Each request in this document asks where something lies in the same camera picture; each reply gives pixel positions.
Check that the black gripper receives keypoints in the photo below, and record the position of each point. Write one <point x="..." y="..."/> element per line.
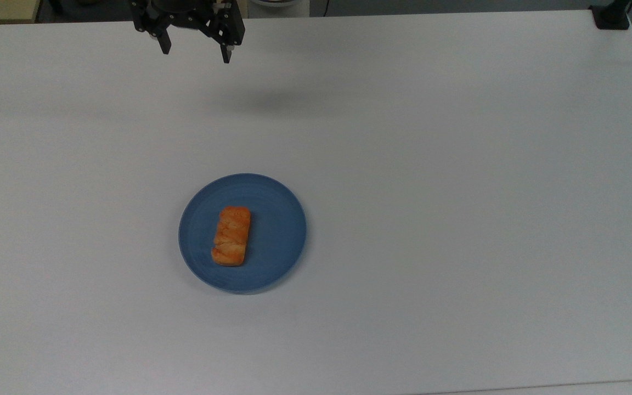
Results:
<point x="195" y="16"/>

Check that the orange toy bread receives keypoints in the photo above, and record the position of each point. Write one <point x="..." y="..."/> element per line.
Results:
<point x="232" y="236"/>

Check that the tan wooden cabinet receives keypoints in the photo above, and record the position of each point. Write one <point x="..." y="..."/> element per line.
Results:
<point x="0" y="10"/>

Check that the blue round plate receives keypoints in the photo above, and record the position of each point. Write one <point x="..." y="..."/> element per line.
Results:
<point x="277" y="236"/>

